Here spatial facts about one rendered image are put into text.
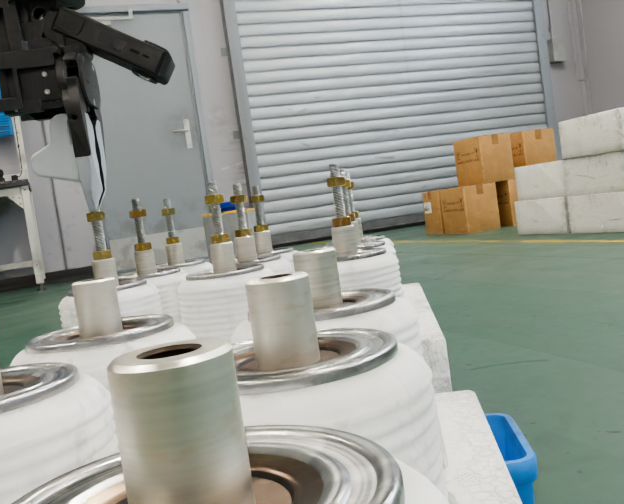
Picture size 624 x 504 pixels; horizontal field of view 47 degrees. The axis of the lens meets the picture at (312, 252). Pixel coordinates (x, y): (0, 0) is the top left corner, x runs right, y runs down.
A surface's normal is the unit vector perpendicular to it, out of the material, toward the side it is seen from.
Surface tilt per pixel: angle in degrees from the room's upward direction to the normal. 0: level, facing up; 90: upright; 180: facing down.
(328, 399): 43
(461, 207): 90
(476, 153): 90
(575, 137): 90
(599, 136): 90
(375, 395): 57
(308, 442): 4
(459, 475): 0
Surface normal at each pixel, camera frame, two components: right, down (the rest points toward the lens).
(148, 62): 0.07, 0.03
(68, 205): 0.34, 0.01
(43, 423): 0.58, -0.59
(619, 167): -0.92, 0.15
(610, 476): -0.14, -0.99
